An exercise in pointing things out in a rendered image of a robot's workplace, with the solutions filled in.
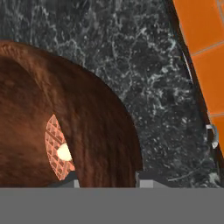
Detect silver drawer handle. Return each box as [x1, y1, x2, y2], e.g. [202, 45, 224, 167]
[206, 123, 220, 150]

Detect waffle with butter pat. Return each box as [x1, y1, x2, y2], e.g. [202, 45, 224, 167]
[44, 114, 76, 182]

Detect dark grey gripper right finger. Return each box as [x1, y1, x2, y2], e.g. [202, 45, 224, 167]
[135, 171, 175, 189]

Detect brown wooden bowl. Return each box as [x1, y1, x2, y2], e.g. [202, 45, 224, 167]
[0, 39, 144, 189]

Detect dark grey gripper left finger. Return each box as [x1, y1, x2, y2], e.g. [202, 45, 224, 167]
[47, 170, 81, 189]

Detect silver curved cabinet handle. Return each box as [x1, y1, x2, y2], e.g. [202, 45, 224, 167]
[182, 52, 194, 85]

